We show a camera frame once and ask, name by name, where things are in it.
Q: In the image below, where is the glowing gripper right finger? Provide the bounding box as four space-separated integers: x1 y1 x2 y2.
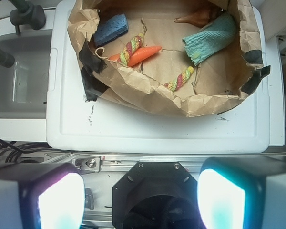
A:
197 156 286 229

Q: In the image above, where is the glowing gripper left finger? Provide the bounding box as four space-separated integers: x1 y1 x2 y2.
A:
0 163 85 229

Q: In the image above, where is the teal blue cloth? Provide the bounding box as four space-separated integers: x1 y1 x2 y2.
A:
182 12 237 66

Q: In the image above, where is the white plastic bin lid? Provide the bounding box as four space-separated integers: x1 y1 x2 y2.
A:
46 0 270 156

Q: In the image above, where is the brown crumpled paper bag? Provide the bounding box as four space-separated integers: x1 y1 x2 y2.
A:
67 0 270 117

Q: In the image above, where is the orange toy carrot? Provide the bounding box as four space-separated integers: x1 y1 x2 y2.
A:
109 46 162 67

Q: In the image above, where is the blue sponge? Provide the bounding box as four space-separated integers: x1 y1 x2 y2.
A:
93 14 129 47

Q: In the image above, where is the aluminium extrusion rail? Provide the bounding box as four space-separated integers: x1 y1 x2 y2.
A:
42 152 286 174

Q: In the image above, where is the black cables bundle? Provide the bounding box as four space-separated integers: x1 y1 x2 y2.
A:
0 133 51 165

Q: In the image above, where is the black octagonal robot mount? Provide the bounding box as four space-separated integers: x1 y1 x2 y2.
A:
112 162 205 229

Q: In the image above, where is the multicoloured twisted rope toy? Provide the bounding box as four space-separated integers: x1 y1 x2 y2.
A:
122 19 194 92

